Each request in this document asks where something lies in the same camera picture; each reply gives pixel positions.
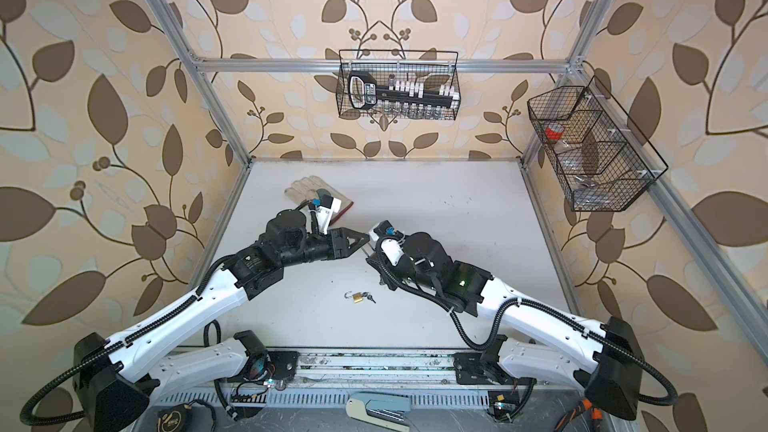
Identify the white work glove red cuff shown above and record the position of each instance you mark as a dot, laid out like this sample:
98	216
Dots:
312	187

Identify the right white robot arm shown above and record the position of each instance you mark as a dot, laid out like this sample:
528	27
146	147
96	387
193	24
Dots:
604	359

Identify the black wire basket wall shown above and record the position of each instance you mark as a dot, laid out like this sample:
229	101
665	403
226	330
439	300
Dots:
604	161
432	65

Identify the grey blue tool on floor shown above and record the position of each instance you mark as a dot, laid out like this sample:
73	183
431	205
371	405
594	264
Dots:
380	409

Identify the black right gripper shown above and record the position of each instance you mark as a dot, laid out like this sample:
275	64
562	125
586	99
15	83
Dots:
386	269

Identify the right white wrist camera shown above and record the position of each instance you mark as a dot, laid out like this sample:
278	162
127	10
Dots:
392	240

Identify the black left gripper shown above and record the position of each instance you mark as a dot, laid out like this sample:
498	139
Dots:
338	245

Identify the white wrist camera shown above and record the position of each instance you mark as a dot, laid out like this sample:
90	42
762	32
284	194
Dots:
322	211
392	240

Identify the brass padlock with keys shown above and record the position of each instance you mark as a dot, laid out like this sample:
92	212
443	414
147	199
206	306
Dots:
358	297

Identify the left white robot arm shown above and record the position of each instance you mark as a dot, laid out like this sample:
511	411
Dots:
117	377

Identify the black wire basket right wall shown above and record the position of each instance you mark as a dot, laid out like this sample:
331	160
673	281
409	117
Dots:
604	161

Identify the red capped item in basket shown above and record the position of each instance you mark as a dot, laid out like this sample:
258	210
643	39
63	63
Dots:
554	132

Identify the black wire basket back wall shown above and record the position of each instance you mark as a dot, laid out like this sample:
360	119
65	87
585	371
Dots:
432	65

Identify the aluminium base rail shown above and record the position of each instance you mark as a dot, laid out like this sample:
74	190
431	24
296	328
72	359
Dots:
327	377

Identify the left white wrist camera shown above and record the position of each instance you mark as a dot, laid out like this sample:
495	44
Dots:
322	211

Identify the black socket set holder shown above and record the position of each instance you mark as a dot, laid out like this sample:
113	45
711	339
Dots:
365	93

